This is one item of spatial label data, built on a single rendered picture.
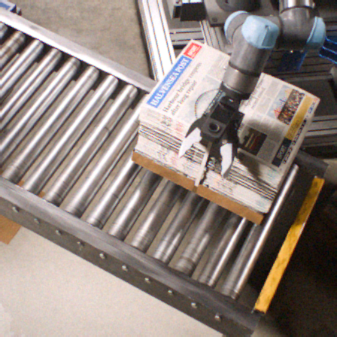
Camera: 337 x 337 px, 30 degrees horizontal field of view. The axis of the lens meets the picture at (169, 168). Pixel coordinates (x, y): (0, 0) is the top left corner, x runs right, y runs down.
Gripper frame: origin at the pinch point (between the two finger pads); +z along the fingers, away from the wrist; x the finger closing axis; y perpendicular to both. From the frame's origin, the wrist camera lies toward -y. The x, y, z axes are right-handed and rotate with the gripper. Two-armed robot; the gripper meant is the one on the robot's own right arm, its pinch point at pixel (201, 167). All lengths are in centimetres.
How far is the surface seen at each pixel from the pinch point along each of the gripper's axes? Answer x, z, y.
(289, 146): -15.5, -9.5, 12.3
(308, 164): -21.9, 2.2, 39.9
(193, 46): 18.3, -18.0, 27.2
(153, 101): 17.8, -7.1, 6.7
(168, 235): 2.0, 24.1, 7.0
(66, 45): 58, 1, 39
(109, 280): 24, 85, 59
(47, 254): 50, 86, 56
